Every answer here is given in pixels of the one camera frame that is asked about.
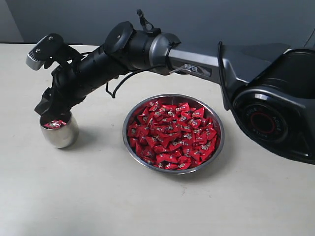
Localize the steel bowl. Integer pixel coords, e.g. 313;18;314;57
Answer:
122;93;225;176

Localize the stainless steel cup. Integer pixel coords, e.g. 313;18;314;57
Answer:
39;111;79;148

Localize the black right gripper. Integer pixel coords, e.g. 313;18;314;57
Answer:
34;45;129;121

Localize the pile of red wrapped candies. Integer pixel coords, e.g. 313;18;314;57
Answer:
127;98;218;171

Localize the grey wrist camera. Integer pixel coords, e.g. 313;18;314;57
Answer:
26;33;83;71

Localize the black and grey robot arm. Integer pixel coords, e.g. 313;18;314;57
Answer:
28;21;315;164

